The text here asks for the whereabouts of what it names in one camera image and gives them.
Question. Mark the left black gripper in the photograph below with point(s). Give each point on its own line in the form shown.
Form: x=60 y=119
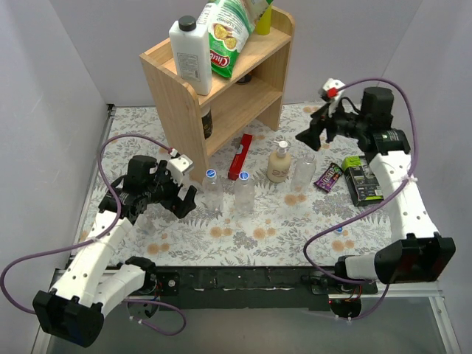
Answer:
x=175 y=192

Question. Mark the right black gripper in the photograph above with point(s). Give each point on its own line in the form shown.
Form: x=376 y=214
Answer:
x=325 y=120

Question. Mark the clear plastic bottle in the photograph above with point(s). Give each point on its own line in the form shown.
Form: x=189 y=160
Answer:
x=213 y=194
x=303 y=173
x=244 y=197

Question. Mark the blue white bottle cap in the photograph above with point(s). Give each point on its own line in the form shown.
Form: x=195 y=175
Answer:
x=210 y=173

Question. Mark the clear plastic bottle front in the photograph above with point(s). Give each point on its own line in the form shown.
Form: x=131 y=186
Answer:
x=244 y=197

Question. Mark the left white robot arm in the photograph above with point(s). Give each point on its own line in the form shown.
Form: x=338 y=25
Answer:
x=75 y=307

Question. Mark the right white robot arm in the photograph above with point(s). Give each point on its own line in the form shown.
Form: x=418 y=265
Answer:
x=418 y=252

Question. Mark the beige lotion bottle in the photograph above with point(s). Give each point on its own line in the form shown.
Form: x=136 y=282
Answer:
x=279 y=162

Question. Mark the dark bottle in shelf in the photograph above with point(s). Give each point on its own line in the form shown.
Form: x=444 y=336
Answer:
x=206 y=118

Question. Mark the yellow bottle on shelf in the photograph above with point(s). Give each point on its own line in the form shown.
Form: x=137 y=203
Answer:
x=263 y=26

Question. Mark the white bottle black cap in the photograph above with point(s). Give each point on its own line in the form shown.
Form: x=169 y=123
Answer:
x=190 y=46

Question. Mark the purple candy bar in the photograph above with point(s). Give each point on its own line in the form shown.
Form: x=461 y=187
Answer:
x=329 y=178

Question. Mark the red box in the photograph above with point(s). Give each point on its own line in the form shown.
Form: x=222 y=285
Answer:
x=240 y=156

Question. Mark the small clear glass cup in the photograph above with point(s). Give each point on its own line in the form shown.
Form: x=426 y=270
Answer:
x=145 y=224

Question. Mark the wooden shelf unit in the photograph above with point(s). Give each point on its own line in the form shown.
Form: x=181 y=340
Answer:
x=255 y=91

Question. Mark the black green box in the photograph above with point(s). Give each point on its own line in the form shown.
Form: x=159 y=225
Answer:
x=361 y=182

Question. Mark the floral table mat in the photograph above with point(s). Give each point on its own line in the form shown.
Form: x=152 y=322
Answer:
x=285 y=228

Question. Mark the black base bar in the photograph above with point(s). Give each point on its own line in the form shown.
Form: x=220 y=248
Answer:
x=241 y=287

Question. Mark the green chips bag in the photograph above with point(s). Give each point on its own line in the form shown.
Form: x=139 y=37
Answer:
x=229 y=24

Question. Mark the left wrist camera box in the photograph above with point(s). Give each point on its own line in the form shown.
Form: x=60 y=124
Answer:
x=181 y=161

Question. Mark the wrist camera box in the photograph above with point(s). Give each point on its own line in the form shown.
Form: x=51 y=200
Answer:
x=331 y=92
x=181 y=161

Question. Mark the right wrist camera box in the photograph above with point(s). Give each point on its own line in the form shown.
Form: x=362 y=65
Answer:
x=331 y=92

